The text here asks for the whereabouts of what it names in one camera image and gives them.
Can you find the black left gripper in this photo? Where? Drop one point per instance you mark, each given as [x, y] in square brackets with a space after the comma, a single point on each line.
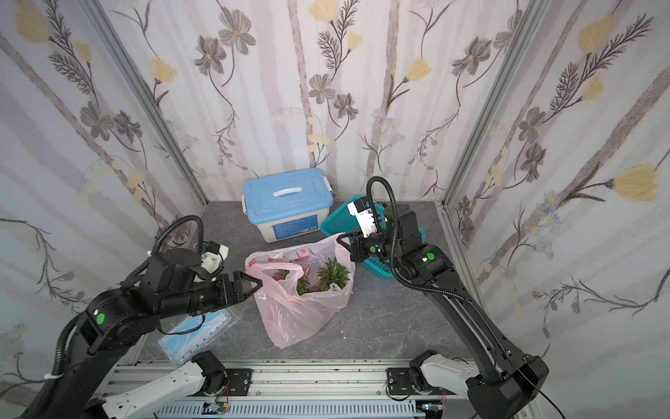
[227, 290]

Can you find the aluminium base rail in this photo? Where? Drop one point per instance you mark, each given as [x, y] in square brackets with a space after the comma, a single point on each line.
[321, 389]

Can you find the blue face mask pack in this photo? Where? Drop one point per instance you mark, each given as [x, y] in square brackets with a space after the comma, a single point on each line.
[194, 334]

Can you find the pink printed plastic bag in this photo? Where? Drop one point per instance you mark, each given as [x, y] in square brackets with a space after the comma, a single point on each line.
[288, 317]

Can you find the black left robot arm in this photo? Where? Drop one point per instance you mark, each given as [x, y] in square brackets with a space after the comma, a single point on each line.
[167, 284]

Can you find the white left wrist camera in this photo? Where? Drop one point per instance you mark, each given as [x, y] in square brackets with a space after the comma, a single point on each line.
[213, 257]

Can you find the pineapple front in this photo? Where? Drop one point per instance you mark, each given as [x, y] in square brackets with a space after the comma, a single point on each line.
[333, 273]

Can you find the white box blue lid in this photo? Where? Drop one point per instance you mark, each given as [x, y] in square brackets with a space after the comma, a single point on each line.
[288, 205]

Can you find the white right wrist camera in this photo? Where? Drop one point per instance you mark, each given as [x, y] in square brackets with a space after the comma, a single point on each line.
[367, 219]

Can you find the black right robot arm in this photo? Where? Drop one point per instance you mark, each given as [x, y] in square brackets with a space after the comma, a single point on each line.
[460, 314]

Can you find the pineapple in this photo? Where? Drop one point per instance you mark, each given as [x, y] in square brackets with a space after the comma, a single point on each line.
[333, 273]
[303, 286]

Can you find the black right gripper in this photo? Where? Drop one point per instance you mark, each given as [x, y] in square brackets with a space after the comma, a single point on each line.
[358, 249]

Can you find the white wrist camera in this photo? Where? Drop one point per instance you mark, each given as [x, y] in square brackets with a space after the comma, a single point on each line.
[367, 219]
[213, 257]

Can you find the teal plastic basket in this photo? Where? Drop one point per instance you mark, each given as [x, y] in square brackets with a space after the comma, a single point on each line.
[341, 223]

